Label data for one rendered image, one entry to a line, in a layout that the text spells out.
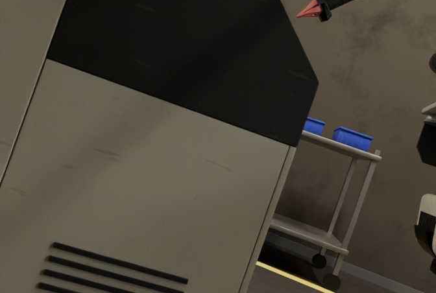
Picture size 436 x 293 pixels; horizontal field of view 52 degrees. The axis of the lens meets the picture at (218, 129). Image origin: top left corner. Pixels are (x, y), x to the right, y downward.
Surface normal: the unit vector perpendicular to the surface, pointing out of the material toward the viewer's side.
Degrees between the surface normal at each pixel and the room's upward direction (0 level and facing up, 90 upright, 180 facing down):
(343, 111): 90
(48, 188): 90
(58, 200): 90
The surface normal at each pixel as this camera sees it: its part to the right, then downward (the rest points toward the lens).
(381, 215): -0.19, -0.08
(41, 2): 0.18, 0.05
